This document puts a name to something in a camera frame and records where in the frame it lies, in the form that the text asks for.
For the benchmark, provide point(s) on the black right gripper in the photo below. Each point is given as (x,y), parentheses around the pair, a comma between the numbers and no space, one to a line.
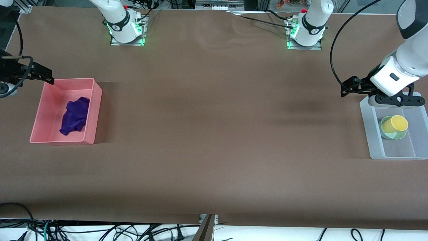
(10,72)

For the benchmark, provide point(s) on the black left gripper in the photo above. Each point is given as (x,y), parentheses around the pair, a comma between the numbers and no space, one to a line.
(365,83)

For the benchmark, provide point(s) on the purple cloth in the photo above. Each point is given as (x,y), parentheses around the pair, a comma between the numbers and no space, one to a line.
(75,117)

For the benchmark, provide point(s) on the yellow plastic cup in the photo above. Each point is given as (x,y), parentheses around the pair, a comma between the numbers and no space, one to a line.
(399,123)

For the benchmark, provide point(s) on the light green bowl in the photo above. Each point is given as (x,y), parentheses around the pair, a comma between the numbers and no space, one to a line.
(398,136)

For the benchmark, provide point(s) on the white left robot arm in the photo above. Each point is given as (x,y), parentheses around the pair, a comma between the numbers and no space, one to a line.
(411,53)

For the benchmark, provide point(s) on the pink plastic bin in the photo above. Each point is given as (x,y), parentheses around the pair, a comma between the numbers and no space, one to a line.
(50,110)

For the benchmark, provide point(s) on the translucent plastic bin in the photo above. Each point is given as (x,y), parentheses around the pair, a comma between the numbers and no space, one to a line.
(401,147)

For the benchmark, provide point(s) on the white power strip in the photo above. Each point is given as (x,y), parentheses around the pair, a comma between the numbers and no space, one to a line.
(219,5)

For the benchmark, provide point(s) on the black left camera mount bracket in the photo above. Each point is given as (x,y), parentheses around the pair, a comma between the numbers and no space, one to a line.
(398,99)

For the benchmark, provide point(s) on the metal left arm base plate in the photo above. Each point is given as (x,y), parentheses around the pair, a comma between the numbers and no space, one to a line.
(306,47)

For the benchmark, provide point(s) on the aluminium frame profile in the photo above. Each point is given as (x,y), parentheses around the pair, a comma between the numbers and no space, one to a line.
(26,7)

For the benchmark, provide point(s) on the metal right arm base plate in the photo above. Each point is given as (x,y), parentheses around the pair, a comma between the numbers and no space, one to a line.
(127,43)

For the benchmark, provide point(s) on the metal table frame post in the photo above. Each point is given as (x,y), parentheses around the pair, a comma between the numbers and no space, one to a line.
(206,229)

